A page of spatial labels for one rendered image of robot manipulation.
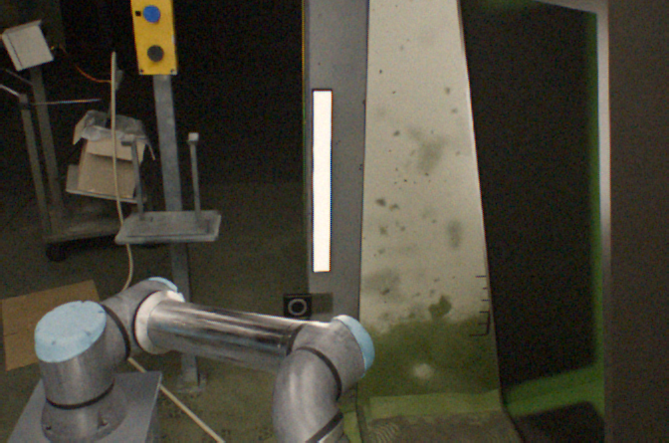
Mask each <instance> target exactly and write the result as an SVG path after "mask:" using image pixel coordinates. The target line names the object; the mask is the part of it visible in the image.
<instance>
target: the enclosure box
mask: <svg viewBox="0 0 669 443"><path fill-rule="evenodd" d="M456 1H457V11H458V21H459V30H460V40H461V49H462V59H463V68H464V78H465V88H466V97H467V107H468V116H469V125H470V134H471V144H472V154H473V163H474V173H475V183H476V192H477V201H478V211H479V221H480V230H481V240H483V250H484V259H485V268H486V278H487V288H488V297H489V307H490V317H491V326H492V335H493V346H494V355H495V364H496V373H497V383H498V392H499V401H500V406H501V409H502V410H503V412H504V414H505V416H506V418H507V420H508V421H509V423H510V425H511V427H512V429H513V431H515V432H516V434H517V436H518V438H519V441H520V442H521V443H669V0H456Z"/></svg>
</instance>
